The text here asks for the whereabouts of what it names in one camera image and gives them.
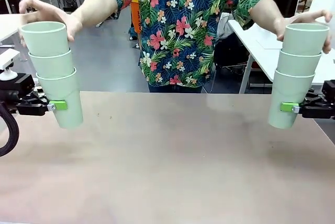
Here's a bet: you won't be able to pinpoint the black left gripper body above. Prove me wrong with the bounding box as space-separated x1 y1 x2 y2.
0 89 35 114

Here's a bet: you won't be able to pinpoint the pale green plastic cup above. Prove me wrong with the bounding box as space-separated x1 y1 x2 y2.
20 21 71 58
281 23 330 56
36 67 84 130
267 68 316 130
276 49 322 76
28 50 75 80

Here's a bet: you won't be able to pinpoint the person's left forearm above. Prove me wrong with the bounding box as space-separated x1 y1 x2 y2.
250 0 288 32

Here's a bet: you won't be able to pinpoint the person's right forearm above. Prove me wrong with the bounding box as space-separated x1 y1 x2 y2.
74 0 118 30

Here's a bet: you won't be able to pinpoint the person's left hand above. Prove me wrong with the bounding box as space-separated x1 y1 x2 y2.
276 9 333 54

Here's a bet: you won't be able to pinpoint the person's right hand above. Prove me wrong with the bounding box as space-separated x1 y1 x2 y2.
18 0 83 48

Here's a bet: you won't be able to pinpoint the white desk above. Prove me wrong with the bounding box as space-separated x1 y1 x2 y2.
227 19 335 94
0 13 28 44

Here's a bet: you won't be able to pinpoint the grey jacket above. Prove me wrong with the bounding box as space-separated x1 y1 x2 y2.
216 12 238 42

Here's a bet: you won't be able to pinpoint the dark blue jeans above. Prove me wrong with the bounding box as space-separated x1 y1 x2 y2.
148 84 204 94

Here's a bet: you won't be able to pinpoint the orange printed sign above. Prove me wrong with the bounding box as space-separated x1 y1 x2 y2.
130 0 143 33

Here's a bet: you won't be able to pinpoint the person in floral shirt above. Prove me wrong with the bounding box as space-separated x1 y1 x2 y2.
98 0 269 87

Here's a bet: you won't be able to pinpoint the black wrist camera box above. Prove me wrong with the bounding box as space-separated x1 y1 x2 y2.
321 79 335 99
13 73 37 93

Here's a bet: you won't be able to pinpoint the black corrugated cable hose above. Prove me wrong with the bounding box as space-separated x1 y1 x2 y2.
0 103 20 157

